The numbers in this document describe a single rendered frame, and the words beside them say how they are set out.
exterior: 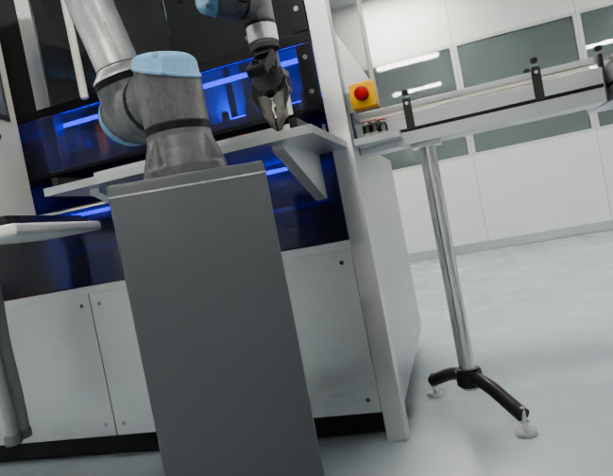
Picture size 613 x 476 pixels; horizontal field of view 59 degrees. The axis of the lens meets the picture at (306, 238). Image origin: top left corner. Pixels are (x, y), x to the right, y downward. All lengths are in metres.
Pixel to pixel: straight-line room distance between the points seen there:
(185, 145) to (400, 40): 5.52
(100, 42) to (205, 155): 0.32
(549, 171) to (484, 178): 0.65
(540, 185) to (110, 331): 5.04
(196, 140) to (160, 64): 0.14
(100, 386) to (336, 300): 0.88
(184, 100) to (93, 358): 1.21
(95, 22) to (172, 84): 0.23
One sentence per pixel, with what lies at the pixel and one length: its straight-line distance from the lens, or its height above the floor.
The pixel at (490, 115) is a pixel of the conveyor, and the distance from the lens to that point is 1.65.
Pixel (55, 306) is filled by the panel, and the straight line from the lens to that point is 2.04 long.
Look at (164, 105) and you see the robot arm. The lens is 0.97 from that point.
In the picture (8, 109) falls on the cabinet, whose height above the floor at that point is 1.21.
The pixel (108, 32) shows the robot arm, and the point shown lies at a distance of 1.14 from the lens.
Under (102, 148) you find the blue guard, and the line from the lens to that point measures 1.88.
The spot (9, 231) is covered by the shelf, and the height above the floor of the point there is 0.78.
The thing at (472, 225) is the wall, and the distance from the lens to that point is 6.14.
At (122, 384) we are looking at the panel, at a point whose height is 0.26.
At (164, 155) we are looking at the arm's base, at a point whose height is 0.83.
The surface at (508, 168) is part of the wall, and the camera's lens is 6.15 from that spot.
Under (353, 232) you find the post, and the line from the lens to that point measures 1.55.
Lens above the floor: 0.68
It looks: 2 degrees down
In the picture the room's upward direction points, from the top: 11 degrees counter-clockwise
